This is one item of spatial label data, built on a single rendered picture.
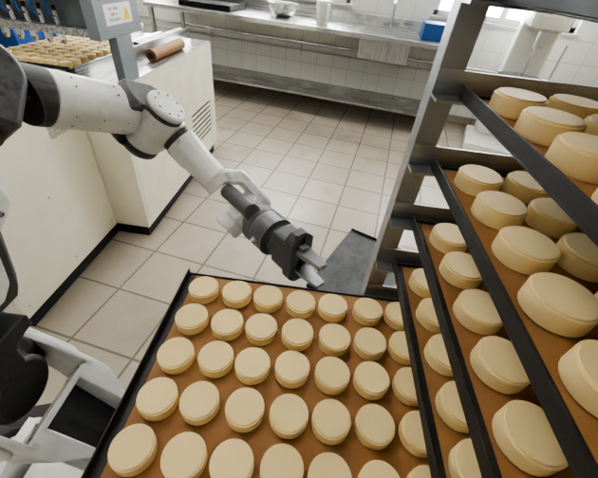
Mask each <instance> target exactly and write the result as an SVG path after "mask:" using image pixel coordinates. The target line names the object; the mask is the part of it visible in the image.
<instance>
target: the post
mask: <svg viewBox="0 0 598 478"><path fill-rule="evenodd" d="M488 10H489V7H488V6H480V5H472V4H467V3H463V2H461V0H454V1H453V5H452V7H451V10H450V13H449V16H448V19H447V22H446V25H445V28H444V31H443V34H442V37H441V40H440V43H439V48H438V51H437V54H436V58H435V61H434V63H433V66H432V69H431V72H430V75H429V78H428V82H427V85H426V87H425V90H424V93H423V96H422V99H421V102H420V108H419V111H418V114H417V116H416V119H415V122H414V125H413V128H412V132H411V135H410V138H409V140H408V143H407V146H406V149H405V152H404V155H403V159H402V164H401V167H400V169H399V172H398V175H397V178H396V182H395V185H394V188H393V191H392V194H391V196H390V199H389V202H388V205H387V209H386V212H385V215H384V218H383V222H382V225H381V228H380V232H379V235H378V238H377V241H376V244H375V247H374V249H373V252H372V255H371V259H370V262H369V265H368V268H367V271H366V274H365V276H364V282H363V285H362V288H361V291H360V294H359V295H364V291H365V288H366V285H367V283H369V284H375V285H383V283H384V281H385V278H386V275H387V273H388V272H382V271H377V269H376V262H375V259H376V256H377V253H378V250H379V247H386V248H398V245H399V242H400V241H401V238H402V234H403V231H404V230H398V229H391V224H390V219H389V216H390V213H391V211H392V208H393V205H394V202H395V201H400V202H407V203H415V201H416V198H417V196H418V193H419V191H420V186H421V184H422V181H423V179H424V177H425V175H412V174H410V172H409V169H408V166H407V162H408V159H409V157H410V154H411V151H412V148H413V145H414V143H418V144H426V145H434V146H437V144H438V141H439V137H440V134H441V132H442V129H443V127H444V124H445V122H446V120H447V117H448V114H449V112H450V109H451V107H452V104H447V103H439V102H435V101H434V100H433V99H432V97H431V96H430V94H431V91H432V88H433V85H434V82H435V79H436V77H437V74H438V71H439V68H440V67H444V68H452V69H459V70H465V69H466V67H467V64H468V63H469V60H470V57H471V55H472V52H473V49H474V47H475V44H476V42H477V37H478V35H479V33H480V31H481V28H482V25H483V23H484V20H485V17H486V15H487V12H488Z"/></svg>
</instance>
